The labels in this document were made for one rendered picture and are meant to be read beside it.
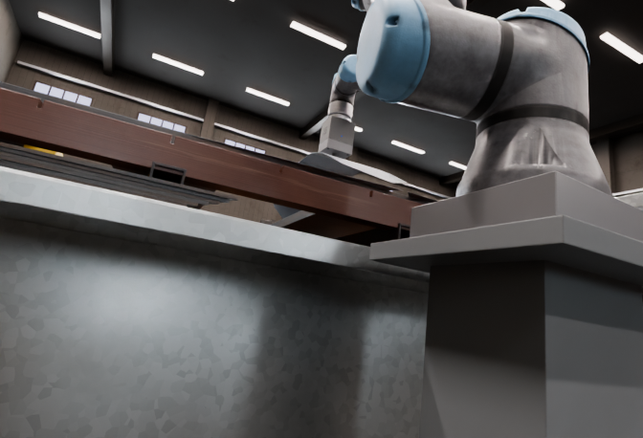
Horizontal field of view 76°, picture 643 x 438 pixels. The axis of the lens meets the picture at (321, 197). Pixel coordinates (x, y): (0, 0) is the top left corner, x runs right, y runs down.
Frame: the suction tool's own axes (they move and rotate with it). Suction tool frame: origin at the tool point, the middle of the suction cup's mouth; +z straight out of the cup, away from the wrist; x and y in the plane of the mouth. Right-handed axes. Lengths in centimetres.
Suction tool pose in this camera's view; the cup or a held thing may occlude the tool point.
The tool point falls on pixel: (332, 168)
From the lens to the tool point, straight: 122.4
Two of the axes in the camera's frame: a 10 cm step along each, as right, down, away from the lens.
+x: 4.3, -1.9, -8.8
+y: -8.9, -2.4, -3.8
